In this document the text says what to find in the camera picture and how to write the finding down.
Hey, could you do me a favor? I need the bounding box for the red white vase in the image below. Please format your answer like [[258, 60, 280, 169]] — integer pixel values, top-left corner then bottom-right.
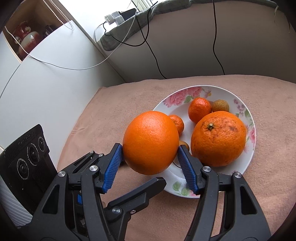
[[13, 21, 43, 60]]

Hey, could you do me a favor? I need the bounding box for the smooth orange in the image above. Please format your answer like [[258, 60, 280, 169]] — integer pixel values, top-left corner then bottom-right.
[[122, 111, 179, 175]]

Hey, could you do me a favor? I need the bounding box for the white power strip with chargers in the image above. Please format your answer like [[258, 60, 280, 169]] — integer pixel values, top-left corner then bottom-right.
[[104, 9, 137, 26]]

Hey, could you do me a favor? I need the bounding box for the black cable right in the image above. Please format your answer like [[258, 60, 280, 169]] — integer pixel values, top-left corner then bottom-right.
[[211, 0, 226, 75]]

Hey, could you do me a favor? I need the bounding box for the white beaded blind cord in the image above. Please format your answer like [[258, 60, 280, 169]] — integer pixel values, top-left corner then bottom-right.
[[43, 0, 76, 32]]

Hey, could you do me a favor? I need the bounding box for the pink towel table cover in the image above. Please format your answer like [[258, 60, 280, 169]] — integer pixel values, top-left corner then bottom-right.
[[56, 74, 296, 241]]

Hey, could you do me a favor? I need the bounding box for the black cable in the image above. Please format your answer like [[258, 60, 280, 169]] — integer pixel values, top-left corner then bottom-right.
[[102, 0, 168, 80], [211, 0, 226, 75]]

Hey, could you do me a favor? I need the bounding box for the large rough orange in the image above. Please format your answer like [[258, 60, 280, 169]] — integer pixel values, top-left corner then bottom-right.
[[191, 111, 247, 167]]

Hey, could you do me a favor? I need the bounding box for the floral white ceramic plate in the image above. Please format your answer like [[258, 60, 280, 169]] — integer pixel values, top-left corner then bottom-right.
[[151, 85, 257, 199]]

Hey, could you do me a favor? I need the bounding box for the brown longan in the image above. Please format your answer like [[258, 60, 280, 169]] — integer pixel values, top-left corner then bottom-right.
[[211, 99, 230, 112], [179, 140, 190, 150]]

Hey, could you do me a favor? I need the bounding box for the white cable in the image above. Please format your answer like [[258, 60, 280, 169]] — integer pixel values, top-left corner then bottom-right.
[[0, 0, 144, 98]]

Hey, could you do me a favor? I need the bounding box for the black cable left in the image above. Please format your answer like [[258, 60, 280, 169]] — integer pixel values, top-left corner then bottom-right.
[[102, 0, 168, 80]]

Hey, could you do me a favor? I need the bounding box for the grey-green windowsill cloth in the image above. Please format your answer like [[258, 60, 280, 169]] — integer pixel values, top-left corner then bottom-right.
[[99, 1, 279, 51]]

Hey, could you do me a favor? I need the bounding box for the small mandarin with stem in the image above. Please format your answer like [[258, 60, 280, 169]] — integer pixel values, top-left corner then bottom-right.
[[188, 97, 212, 123]]

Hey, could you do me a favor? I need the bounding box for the black camera box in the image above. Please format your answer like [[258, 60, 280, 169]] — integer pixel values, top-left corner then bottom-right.
[[1, 124, 57, 226]]

